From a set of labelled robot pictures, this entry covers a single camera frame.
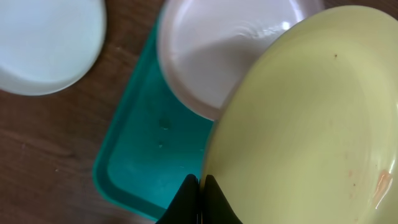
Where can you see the yellow plate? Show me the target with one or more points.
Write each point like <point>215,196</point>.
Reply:
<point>310,134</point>

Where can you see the teal plastic tray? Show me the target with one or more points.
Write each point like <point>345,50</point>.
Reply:
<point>152,143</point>

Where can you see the white plate with stain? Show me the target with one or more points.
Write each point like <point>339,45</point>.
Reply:
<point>48,45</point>

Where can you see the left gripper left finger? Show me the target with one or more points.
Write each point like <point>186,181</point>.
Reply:
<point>184,207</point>

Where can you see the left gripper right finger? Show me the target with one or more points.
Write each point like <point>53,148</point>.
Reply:
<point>215,208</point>

